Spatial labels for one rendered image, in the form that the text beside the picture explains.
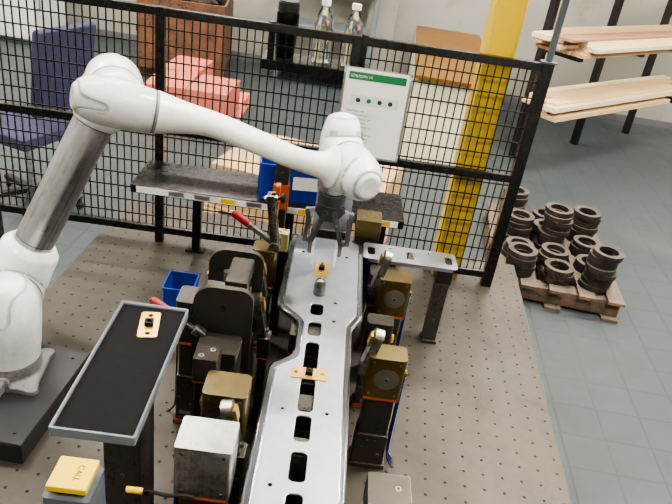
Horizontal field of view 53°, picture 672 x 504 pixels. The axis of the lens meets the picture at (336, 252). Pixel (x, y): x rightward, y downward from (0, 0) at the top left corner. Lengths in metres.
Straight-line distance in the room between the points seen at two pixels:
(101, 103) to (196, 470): 0.82
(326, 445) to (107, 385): 0.44
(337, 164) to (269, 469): 0.69
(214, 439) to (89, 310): 1.11
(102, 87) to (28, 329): 0.62
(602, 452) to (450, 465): 1.44
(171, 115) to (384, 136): 0.93
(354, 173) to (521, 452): 0.90
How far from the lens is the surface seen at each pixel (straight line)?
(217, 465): 1.22
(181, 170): 2.40
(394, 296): 1.87
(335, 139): 1.69
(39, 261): 1.92
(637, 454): 3.28
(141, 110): 1.59
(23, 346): 1.83
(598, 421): 3.36
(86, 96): 1.60
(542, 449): 1.99
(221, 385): 1.37
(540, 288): 4.00
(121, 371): 1.28
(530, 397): 2.15
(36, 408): 1.84
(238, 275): 1.50
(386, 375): 1.58
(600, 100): 6.34
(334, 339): 1.65
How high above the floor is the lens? 1.98
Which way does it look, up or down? 29 degrees down
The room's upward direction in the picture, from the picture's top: 9 degrees clockwise
